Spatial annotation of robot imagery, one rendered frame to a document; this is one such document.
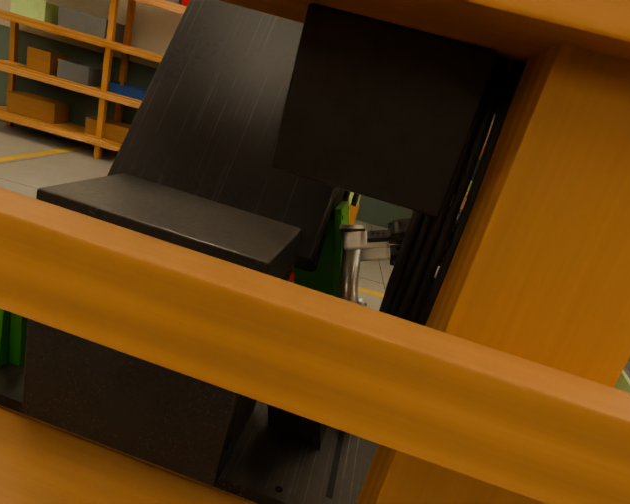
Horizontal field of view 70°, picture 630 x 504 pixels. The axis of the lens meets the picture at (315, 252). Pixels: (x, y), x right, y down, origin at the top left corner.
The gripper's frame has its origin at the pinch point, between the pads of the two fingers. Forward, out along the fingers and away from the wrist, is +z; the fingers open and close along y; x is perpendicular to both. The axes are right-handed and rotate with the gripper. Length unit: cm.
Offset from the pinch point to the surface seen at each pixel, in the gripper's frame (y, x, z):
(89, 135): -299, -373, 358
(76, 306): 30.1, 22.7, 22.8
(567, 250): 29.4, 19.6, -16.3
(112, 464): -3.2, 31.5, 36.8
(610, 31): 42.5, 12.6, -16.5
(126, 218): 21.8, 7.6, 27.0
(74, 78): -249, -420, 360
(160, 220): 19.8, 6.7, 23.9
